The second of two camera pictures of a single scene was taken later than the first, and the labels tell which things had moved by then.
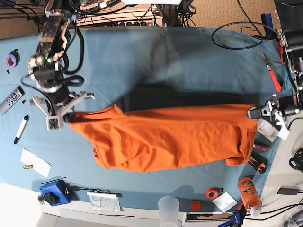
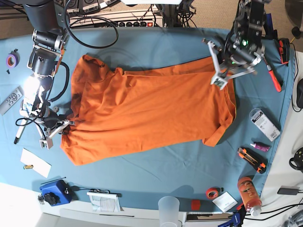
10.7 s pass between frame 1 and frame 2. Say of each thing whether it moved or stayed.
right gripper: moved
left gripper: moved
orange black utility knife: stayed
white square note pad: stayed
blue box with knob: stayed
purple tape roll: stayed
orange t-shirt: moved
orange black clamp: stayed
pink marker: stayed
